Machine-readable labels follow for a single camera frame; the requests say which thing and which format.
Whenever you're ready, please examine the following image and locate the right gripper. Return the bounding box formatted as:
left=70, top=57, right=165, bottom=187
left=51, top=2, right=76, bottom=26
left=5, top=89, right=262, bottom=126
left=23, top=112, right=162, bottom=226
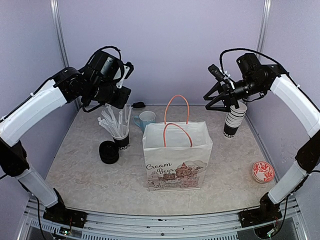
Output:
left=205, top=75, right=267, bottom=112

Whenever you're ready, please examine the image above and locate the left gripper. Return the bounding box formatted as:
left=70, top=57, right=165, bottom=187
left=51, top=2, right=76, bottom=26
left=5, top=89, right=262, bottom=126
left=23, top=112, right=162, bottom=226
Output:
left=86, top=79, right=132, bottom=109

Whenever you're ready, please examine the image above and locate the white paper bag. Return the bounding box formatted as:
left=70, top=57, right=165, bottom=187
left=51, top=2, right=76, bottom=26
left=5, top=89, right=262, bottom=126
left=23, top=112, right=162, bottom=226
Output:
left=142, top=94, right=214, bottom=193

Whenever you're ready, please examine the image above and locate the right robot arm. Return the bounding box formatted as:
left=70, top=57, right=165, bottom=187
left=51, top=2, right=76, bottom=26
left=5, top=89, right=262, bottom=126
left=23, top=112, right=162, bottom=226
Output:
left=203, top=49, right=320, bottom=222

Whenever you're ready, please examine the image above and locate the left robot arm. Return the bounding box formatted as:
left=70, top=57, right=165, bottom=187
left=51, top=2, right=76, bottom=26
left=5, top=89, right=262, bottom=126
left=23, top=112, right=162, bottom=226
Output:
left=0, top=46, right=134, bottom=223

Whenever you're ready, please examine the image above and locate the stray black lid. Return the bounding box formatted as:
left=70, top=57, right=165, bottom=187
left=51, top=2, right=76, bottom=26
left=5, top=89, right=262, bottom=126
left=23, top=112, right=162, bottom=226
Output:
left=132, top=101, right=146, bottom=109

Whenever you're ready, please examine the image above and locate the bundle of white wrapped straws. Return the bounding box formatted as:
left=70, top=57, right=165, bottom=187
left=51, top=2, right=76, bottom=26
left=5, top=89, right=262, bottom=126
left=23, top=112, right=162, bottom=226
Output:
left=97, top=104, right=133, bottom=138

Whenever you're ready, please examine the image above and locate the stack of paper cups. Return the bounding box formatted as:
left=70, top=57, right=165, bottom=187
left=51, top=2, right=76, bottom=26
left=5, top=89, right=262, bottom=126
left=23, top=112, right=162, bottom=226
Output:
left=223, top=101, right=248, bottom=138

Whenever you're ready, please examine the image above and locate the light blue ceramic mug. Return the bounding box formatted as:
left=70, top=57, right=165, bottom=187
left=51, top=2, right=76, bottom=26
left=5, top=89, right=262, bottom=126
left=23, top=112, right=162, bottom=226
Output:
left=133, top=111, right=156, bottom=132

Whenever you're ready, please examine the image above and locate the black cup holding straws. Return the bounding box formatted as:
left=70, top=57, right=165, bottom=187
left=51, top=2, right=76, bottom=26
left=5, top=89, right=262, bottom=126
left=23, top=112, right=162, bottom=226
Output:
left=112, top=132, right=130, bottom=150

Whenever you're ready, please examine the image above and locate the stack of black lids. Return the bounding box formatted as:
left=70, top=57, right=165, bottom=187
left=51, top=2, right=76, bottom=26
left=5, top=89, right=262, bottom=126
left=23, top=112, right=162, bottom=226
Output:
left=99, top=140, right=120, bottom=165

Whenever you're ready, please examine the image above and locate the red patterned white bowl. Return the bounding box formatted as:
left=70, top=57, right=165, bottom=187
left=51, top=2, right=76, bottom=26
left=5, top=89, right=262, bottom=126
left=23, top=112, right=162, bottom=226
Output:
left=251, top=161, right=275, bottom=184

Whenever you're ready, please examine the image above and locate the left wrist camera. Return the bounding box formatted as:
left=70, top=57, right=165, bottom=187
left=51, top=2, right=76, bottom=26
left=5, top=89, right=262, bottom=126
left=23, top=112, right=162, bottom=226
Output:
left=113, top=61, right=134, bottom=89

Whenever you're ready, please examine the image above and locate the right aluminium post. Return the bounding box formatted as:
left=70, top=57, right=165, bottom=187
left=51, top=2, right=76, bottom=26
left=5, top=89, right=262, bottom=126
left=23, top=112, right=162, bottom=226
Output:
left=256, top=0, right=272, bottom=53

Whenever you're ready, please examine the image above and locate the aluminium post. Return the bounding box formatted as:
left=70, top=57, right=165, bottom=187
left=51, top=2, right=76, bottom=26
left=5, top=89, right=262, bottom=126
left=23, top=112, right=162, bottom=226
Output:
left=256, top=0, right=272, bottom=53
left=50, top=0, right=70, bottom=68

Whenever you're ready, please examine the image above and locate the left aluminium post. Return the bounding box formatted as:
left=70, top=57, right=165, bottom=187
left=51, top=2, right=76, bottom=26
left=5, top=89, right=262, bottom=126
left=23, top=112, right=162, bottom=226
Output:
left=50, top=0, right=70, bottom=68

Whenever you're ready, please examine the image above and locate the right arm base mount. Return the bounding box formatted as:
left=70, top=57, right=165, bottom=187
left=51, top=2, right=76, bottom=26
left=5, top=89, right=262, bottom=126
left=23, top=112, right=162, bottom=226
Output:
left=238, top=193, right=282, bottom=228

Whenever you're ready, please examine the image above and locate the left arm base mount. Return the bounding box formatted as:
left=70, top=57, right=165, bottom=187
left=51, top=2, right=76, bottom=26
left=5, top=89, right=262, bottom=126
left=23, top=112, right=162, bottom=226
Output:
left=43, top=188, right=88, bottom=229

